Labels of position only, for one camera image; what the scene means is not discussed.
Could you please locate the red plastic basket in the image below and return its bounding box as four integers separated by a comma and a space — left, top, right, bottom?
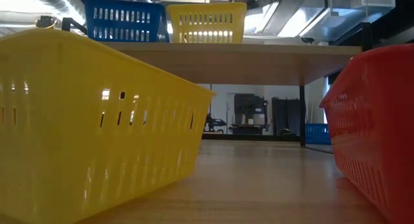
319, 43, 414, 224

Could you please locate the wooden shelf with black legs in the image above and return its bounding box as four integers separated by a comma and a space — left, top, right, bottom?
61, 17, 373, 153

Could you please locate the blue plastic basket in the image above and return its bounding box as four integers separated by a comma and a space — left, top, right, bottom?
305, 122, 332, 146
80, 0, 171, 43

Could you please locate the black machine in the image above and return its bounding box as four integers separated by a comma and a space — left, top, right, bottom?
233, 93, 270, 135

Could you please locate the round dark shiny object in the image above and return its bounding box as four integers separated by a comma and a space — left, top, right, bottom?
35, 16, 58, 29

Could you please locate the dark blue machine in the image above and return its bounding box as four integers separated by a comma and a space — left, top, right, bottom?
204, 115, 227, 133

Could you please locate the silver ventilation duct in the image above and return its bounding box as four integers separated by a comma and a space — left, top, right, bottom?
245, 0, 397, 43

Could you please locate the black panel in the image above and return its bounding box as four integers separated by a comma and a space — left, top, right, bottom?
271, 96, 301, 137

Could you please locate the yellow plastic basket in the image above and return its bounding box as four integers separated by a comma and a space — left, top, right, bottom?
0, 27, 217, 224
166, 2, 248, 44

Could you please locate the black aluminium table frame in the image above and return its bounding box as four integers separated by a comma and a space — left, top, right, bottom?
202, 133, 301, 142

